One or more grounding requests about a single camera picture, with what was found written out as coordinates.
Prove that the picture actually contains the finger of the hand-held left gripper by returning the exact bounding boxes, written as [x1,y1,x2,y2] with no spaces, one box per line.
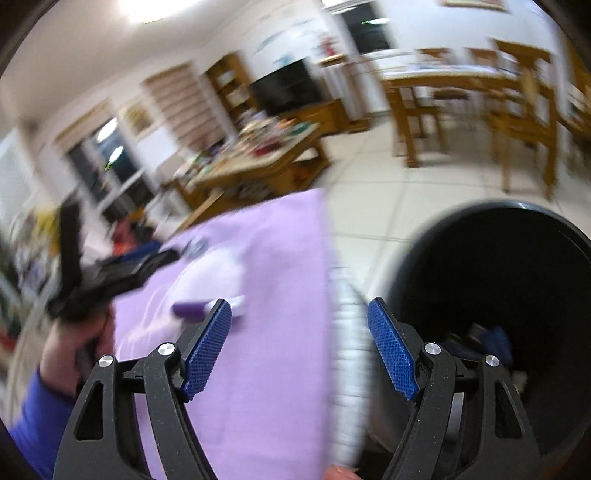
[98,249,181,297]

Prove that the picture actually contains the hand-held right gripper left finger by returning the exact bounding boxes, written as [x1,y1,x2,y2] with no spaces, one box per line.
[53,298,232,480]

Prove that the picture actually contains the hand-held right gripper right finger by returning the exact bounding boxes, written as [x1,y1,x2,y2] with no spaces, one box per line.
[367,298,541,480]

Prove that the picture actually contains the dark round trash bin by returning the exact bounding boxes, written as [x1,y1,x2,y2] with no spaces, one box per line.
[365,200,591,480]

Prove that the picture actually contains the person's left hand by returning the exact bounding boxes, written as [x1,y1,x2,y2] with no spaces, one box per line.
[39,308,116,398]

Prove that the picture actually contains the yellow flowers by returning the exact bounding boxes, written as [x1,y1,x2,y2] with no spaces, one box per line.
[34,209,64,237]

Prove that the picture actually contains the purple tube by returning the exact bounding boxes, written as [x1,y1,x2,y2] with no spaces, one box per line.
[171,298,248,320]

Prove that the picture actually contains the white ribbed cloth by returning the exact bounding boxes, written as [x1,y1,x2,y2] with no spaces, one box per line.
[329,267,376,472]

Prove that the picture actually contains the purple cloth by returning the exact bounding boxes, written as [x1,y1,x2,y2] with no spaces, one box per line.
[112,187,336,480]

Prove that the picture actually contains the glass balcony door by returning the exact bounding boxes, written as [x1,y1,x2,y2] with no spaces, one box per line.
[57,114,158,219]

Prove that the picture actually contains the striped window blind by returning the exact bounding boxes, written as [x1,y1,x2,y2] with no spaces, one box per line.
[142,65,228,149]

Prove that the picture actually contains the wooden coffee table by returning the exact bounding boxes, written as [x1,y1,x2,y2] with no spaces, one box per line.
[184,121,331,209]

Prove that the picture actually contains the clutter of small table items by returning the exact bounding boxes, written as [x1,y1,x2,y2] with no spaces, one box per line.
[185,115,319,178]

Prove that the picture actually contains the wooden bookshelf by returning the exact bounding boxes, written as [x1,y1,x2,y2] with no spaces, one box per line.
[205,51,260,121]

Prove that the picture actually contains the black flat television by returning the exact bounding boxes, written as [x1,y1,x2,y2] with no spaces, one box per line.
[249,58,327,117]

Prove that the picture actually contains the wooden television stand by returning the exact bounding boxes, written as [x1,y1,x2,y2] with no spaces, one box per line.
[286,98,352,136]

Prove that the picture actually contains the wooden dining chair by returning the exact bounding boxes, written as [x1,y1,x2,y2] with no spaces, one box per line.
[352,53,445,154]
[465,45,502,80]
[488,39,562,200]
[414,46,468,100]

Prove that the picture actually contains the tall wooden plant stand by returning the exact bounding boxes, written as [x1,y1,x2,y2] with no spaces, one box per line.
[318,52,371,133]

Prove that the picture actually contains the round ceiling lamp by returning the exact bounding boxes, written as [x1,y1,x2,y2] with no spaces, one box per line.
[117,0,209,25]

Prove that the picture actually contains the wooden dining table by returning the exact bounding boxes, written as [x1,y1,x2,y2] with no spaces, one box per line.
[380,66,560,168]

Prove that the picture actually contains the white framed window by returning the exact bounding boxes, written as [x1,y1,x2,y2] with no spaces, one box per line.
[331,0,399,55]

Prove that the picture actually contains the sunflower wall picture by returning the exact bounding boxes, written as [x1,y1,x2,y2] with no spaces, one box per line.
[119,99,156,138]

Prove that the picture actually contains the framed wall picture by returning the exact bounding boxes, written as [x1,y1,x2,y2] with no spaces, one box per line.
[440,0,507,12]

